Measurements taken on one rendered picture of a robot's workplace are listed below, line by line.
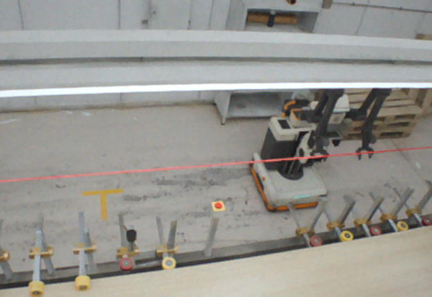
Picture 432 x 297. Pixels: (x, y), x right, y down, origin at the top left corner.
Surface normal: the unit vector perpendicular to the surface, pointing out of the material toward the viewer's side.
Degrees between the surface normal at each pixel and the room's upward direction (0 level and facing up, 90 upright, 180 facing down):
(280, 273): 0
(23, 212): 0
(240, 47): 90
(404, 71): 61
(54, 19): 90
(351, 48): 90
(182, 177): 0
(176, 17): 90
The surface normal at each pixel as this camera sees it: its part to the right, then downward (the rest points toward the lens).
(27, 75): 0.29, 0.23
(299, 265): 0.15, -0.73
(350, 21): 0.25, 0.68
